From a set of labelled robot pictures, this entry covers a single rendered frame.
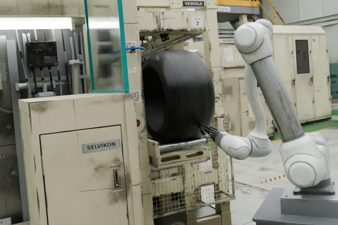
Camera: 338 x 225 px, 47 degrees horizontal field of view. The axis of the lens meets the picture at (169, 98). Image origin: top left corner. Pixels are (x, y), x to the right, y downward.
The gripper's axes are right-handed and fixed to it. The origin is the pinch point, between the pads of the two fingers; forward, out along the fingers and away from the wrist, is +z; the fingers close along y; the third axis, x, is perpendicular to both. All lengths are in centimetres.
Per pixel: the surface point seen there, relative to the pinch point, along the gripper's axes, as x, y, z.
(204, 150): 18.5, -6.0, 5.8
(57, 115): -32, 89, -46
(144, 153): 18.7, 29.9, 16.1
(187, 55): -38.5, -0.6, 22.7
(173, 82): -26.2, 15.1, 8.7
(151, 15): -60, 6, 63
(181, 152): 17.6, 9.7, 6.1
